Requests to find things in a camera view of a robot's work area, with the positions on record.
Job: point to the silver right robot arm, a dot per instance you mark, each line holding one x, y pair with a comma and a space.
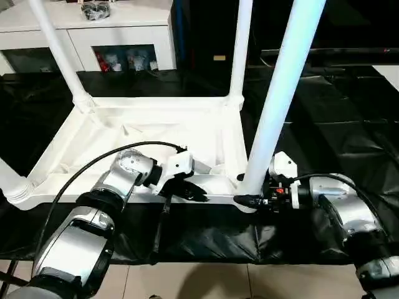
343, 199

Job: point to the black plastic mat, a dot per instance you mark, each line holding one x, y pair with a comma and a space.
343, 140

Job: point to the white glass-door cabinet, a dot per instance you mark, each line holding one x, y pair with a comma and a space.
124, 37

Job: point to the black box with gold label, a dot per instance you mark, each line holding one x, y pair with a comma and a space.
202, 31

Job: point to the white board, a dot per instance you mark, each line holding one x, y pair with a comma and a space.
389, 76

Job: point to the dark grey bundle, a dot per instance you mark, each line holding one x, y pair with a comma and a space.
95, 11

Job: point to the black metal rail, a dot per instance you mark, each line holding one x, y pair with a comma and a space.
343, 53

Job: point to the black metal table frame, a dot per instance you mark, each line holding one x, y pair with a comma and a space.
12, 268

